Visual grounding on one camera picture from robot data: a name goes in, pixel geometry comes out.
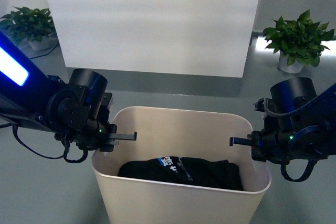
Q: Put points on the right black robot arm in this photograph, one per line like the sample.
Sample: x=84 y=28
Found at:
x=298 y=124

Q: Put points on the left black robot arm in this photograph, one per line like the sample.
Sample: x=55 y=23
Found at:
x=29 y=98

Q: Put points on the black printed t-shirt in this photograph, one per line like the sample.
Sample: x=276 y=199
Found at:
x=186 y=171

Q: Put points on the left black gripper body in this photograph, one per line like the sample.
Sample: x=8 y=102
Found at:
x=87 y=124

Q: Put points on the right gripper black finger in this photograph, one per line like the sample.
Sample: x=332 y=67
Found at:
x=240 y=141

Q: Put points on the potted green plant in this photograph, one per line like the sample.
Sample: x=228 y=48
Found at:
x=33 y=25
x=299 y=42

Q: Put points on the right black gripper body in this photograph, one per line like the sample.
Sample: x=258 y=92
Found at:
x=280 y=141

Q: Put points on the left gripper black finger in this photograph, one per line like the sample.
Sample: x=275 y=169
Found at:
x=120 y=136

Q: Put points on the beige plastic laundry hamper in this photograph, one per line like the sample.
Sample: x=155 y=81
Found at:
x=171 y=132

